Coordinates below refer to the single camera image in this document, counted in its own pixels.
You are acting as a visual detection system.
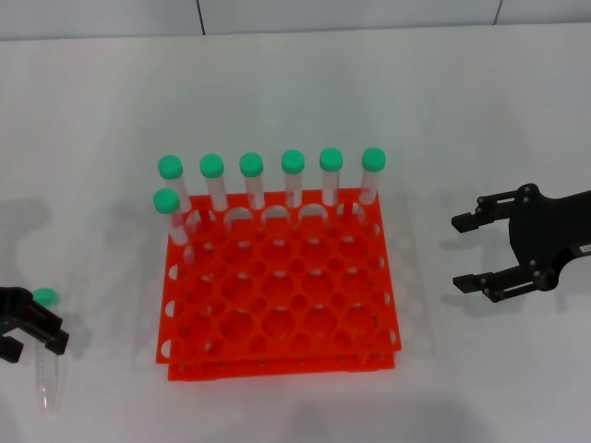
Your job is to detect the green capped clear test tube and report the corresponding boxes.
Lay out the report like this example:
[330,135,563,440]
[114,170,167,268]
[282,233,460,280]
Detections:
[153,187,198,273]
[157,154,193,222]
[353,147,387,222]
[199,153,230,213]
[281,149,307,209]
[319,147,344,207]
[238,151,267,210]
[31,286,66,413]

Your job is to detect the orange plastic test tube rack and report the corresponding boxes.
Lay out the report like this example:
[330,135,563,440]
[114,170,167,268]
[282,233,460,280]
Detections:
[155,187,404,383]

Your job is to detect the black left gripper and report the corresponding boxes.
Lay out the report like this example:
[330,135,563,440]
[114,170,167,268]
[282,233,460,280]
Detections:
[0,285,71,364]

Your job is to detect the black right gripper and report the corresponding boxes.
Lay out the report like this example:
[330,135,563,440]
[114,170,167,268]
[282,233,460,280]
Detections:
[451,183,591,304]

